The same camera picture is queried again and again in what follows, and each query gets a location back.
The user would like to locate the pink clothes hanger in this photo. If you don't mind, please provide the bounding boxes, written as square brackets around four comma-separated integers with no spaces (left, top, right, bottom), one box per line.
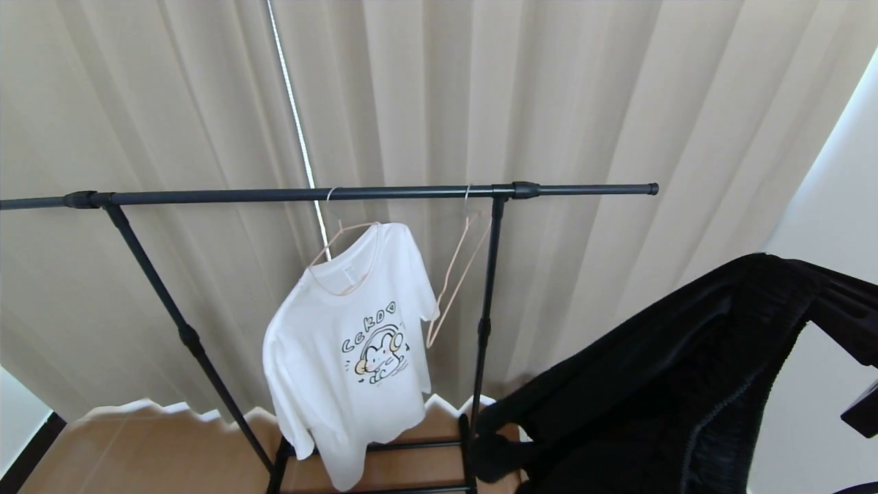
[307,186,382,298]
[425,183,494,350]

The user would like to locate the white printed t-shirt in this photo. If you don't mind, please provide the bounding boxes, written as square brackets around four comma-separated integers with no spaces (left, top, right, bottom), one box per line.
[262,222,440,493]

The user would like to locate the black shorts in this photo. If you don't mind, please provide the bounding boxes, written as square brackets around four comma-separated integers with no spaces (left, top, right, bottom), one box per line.
[473,252,878,494]

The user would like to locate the black clothes rack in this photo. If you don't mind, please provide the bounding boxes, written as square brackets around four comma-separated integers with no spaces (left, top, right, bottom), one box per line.
[0,181,660,494]

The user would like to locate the beige curtain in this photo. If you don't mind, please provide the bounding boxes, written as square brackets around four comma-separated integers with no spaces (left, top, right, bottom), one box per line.
[0,0,878,424]

